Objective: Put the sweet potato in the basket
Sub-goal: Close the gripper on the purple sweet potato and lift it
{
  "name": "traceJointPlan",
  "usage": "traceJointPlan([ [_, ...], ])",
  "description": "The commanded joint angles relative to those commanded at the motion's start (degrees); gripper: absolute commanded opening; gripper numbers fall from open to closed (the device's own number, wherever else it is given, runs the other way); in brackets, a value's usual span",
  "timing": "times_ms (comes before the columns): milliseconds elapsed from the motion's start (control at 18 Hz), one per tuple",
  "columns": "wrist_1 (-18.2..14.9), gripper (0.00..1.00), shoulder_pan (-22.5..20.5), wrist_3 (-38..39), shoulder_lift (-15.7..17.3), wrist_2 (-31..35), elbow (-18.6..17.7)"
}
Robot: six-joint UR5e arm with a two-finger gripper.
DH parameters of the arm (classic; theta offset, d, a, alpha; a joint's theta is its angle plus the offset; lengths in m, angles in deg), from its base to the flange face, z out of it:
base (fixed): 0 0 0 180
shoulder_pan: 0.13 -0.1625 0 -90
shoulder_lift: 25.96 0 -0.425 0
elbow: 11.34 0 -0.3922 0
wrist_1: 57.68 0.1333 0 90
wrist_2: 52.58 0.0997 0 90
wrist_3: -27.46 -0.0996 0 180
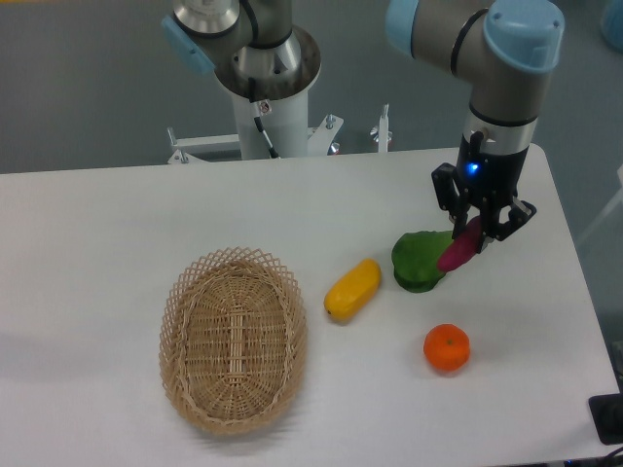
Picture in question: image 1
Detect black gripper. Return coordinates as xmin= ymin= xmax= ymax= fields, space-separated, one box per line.
xmin=431 ymin=136 xmax=537 ymax=253

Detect purple sweet potato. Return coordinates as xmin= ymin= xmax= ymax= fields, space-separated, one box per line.
xmin=437 ymin=216 xmax=482 ymax=273

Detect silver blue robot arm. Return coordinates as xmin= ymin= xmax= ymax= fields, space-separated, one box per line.
xmin=162 ymin=1 xmax=565 ymax=252

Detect woven wicker basket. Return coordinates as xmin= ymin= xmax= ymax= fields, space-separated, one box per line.
xmin=159 ymin=247 xmax=308 ymax=436

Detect green leafy vegetable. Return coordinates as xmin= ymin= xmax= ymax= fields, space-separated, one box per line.
xmin=391 ymin=231 xmax=453 ymax=293

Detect orange tangerine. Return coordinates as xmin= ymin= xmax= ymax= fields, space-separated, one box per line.
xmin=422 ymin=323 xmax=471 ymax=373

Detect yellow mango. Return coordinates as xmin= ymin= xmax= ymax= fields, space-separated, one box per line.
xmin=323 ymin=258 xmax=382 ymax=323

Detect light blue object top right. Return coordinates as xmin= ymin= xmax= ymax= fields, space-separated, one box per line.
xmin=600 ymin=0 xmax=623 ymax=52

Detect black device at table edge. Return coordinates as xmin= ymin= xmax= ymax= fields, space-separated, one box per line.
xmin=588 ymin=393 xmax=622 ymax=446

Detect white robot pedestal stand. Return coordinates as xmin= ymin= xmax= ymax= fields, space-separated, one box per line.
xmin=165 ymin=90 xmax=394 ymax=165

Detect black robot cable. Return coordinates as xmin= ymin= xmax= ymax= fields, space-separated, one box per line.
xmin=247 ymin=77 xmax=281 ymax=160

